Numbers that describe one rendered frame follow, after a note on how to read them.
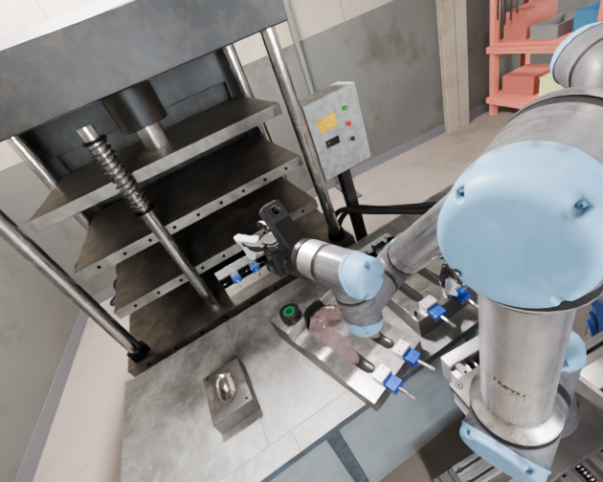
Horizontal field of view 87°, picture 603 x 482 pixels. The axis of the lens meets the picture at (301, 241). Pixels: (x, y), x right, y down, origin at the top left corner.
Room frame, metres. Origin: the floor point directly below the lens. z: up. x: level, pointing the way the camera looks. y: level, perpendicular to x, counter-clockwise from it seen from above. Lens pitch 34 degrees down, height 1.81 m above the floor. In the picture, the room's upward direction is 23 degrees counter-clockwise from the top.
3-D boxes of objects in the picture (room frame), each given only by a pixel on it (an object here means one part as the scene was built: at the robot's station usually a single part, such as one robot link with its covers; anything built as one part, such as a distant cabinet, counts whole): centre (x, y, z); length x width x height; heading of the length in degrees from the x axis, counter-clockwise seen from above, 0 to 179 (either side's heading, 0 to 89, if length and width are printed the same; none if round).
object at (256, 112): (1.71, 0.47, 1.52); 1.10 x 0.70 x 0.05; 103
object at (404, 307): (0.93, -0.33, 0.87); 0.50 x 0.26 x 0.14; 13
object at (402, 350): (0.56, -0.19, 0.86); 0.13 x 0.05 x 0.05; 30
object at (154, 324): (1.65, 0.45, 0.76); 1.30 x 0.84 x 0.06; 103
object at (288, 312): (0.88, 0.15, 0.93); 0.08 x 0.08 x 0.04
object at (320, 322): (0.76, 0.00, 0.90); 0.26 x 0.18 x 0.08; 30
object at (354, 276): (0.42, -0.05, 1.43); 0.11 x 0.08 x 0.09; 33
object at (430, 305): (0.65, -0.33, 0.89); 0.13 x 0.05 x 0.05; 13
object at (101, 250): (1.70, 0.46, 1.27); 1.10 x 0.74 x 0.05; 103
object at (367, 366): (0.75, -0.01, 0.88); 0.34 x 0.15 x 0.07; 30
